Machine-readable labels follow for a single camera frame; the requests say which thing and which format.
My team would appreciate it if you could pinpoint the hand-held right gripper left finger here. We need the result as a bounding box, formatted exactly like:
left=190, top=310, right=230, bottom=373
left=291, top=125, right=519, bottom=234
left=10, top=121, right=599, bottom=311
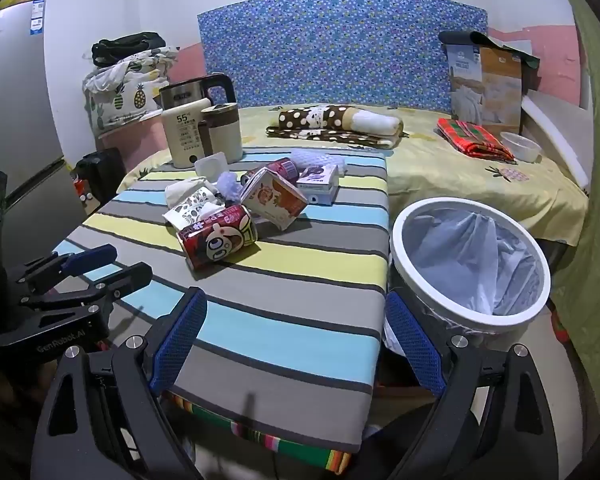
left=30, top=287, right=208, bottom=480

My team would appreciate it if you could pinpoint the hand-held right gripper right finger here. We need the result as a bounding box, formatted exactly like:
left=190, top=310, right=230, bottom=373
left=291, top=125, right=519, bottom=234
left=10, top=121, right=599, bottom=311
left=385, top=290, right=563, bottom=480

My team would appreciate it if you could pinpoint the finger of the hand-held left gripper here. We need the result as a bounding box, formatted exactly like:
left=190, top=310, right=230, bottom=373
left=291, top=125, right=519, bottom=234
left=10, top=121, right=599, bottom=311
left=7, top=244, right=118, bottom=291
left=20, top=262, right=153, bottom=313

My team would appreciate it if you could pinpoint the white round trash bin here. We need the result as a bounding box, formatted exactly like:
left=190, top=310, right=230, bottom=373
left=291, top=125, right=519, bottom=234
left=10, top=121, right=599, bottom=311
left=389, top=198, right=552, bottom=358

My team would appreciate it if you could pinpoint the red cartoon drink can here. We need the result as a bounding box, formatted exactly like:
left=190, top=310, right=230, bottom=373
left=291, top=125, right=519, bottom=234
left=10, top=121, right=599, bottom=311
left=176, top=204, right=259, bottom=272

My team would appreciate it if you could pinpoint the white carton package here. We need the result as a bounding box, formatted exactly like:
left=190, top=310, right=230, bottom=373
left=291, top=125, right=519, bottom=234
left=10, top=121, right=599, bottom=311
left=162, top=178, right=226, bottom=233

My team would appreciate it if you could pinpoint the translucent bin liner bag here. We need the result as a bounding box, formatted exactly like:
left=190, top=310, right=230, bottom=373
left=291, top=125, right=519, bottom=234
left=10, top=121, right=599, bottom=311
left=405, top=207, right=541, bottom=316

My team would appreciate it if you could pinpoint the rainbow striped cloth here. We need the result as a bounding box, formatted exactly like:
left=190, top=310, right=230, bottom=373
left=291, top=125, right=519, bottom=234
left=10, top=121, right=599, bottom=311
left=162, top=392, right=353, bottom=476

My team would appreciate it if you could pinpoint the striped tablecloth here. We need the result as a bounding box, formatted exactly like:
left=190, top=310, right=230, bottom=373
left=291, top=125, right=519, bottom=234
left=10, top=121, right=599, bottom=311
left=50, top=146, right=392, bottom=453

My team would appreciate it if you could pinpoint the clear plastic cup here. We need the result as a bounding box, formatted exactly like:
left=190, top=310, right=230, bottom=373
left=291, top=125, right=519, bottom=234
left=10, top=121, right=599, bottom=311
left=194, top=154, right=228, bottom=178

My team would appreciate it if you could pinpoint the yellow bedsheet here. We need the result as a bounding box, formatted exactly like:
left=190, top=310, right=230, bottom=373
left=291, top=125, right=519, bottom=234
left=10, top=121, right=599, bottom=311
left=116, top=105, right=591, bottom=246

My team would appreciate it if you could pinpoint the cream and steel electric kettle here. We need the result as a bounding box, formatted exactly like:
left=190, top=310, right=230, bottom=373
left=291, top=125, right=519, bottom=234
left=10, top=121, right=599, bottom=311
left=159, top=73, right=237, bottom=170

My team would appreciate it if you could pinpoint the pineapple print bedding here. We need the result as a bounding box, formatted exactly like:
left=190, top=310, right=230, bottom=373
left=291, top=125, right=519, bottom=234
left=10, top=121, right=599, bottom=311
left=82, top=46, right=181, bottom=136

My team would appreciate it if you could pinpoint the grey refrigerator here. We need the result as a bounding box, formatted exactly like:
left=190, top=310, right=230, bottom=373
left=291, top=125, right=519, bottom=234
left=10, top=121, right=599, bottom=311
left=0, top=0, right=88, bottom=266

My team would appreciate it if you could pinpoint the orange and white carton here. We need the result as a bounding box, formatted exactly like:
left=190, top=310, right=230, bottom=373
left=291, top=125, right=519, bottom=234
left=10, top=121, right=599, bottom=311
left=240, top=166, right=309, bottom=231

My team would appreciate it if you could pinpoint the cream cup with brown band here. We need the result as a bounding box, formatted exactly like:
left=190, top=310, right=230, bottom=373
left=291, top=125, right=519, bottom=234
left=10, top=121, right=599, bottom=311
left=198, top=102, right=245, bottom=163

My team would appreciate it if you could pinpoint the white and purple box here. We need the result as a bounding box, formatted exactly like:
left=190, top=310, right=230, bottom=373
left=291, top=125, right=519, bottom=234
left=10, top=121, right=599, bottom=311
left=294, top=162, right=340, bottom=206

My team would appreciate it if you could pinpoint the dark red drink can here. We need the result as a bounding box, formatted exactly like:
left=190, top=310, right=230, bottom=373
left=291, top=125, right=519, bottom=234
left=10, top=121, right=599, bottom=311
left=242, top=157, right=301, bottom=186

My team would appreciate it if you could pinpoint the lavender rolled towel far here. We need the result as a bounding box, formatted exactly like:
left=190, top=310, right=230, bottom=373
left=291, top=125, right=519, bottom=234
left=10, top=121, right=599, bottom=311
left=291, top=149, right=346, bottom=173

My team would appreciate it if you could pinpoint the red plaid cloth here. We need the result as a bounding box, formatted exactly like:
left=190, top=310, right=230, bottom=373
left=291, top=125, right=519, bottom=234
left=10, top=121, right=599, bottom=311
left=436, top=117, right=518, bottom=162

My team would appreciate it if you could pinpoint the black bag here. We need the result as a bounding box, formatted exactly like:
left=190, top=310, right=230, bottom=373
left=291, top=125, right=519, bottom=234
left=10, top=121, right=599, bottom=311
left=91, top=32, right=167, bottom=67

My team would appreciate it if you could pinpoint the clear plastic tub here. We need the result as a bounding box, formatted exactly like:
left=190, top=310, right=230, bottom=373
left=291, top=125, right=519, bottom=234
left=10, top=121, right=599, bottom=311
left=500, top=131, right=542, bottom=163

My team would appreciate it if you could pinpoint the brown polka dot blanket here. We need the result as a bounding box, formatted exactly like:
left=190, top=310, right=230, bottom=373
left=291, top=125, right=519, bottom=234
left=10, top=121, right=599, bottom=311
left=266, top=104, right=406, bottom=150

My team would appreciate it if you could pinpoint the white foam board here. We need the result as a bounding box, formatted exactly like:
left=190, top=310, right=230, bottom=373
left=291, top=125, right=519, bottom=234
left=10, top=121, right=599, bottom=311
left=522, top=87, right=593, bottom=191

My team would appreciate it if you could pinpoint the cardboard milk box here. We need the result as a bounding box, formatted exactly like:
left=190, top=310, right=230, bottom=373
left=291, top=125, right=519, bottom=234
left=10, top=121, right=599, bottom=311
left=447, top=42, right=526, bottom=136

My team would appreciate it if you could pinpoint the blue patterned mattress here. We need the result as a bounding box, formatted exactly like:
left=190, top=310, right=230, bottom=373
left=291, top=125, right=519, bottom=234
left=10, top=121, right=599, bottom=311
left=196, top=0, right=489, bottom=111

